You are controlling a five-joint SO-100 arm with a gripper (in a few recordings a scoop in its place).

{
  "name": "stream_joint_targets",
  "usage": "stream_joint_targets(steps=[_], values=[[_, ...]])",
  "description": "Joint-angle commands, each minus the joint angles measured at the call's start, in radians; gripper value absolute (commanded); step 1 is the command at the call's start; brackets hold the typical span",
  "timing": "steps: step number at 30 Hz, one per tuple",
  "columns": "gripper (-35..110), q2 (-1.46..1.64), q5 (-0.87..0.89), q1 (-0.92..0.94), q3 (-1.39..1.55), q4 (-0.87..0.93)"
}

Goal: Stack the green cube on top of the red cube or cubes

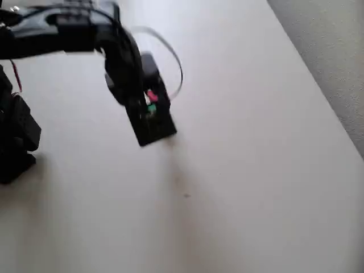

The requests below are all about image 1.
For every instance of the red block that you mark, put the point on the red block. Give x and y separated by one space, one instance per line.
153 95

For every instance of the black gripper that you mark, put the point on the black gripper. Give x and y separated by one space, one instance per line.
136 120

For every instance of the black camera mount box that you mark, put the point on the black camera mount box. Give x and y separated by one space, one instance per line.
160 128

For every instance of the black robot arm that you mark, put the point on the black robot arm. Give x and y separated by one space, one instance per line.
42 37

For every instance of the green block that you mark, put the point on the green block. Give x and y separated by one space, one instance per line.
152 108

